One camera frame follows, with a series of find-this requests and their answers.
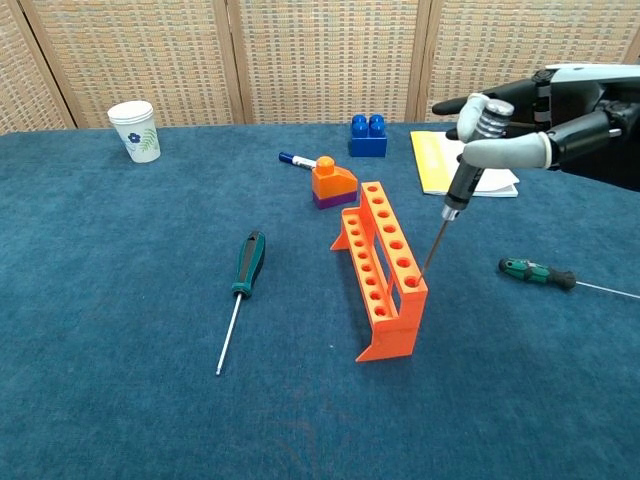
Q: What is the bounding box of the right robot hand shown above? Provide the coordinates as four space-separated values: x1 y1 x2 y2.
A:
431 63 640 194

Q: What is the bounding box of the grey metal precision screwdriver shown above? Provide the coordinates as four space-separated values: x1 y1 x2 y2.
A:
418 98 516 289

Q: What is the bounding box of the small dark green tube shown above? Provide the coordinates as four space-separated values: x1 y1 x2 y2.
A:
497 257 640 300

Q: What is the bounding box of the yellow and white notebook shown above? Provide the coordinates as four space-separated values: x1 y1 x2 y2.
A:
409 130 521 199

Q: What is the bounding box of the blue building brick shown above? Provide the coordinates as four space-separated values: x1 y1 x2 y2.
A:
348 113 389 159

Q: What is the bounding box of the orange and purple toy block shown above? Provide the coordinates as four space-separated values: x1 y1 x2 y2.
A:
311 155 360 211

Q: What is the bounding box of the woven folding screen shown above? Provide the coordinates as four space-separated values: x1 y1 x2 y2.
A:
0 0 640 135

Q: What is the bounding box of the orange test tube rack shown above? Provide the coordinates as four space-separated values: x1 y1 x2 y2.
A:
329 181 429 364

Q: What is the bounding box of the blue capped white marker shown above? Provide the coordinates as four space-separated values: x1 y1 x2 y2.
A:
278 151 318 171

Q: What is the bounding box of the white floral paper cup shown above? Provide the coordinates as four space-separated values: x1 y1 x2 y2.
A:
107 100 162 164

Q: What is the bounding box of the blue carpet table cover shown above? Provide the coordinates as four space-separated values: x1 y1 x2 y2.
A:
0 117 640 480

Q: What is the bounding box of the teal black handled screwdriver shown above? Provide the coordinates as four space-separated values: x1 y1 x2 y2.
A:
215 230 267 376

